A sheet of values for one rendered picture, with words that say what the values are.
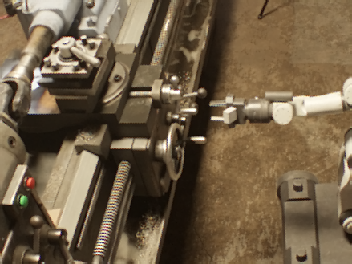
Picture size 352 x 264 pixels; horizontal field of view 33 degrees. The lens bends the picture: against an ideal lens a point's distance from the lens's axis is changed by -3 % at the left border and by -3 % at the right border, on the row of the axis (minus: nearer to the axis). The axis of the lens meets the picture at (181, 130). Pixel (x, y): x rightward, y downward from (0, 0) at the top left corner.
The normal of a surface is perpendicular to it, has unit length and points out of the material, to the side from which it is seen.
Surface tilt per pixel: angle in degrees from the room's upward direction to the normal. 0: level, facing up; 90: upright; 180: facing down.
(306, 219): 0
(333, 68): 0
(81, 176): 36
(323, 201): 0
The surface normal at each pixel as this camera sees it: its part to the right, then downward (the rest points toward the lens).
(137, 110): -0.17, -0.69
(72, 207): 0.43, -0.56
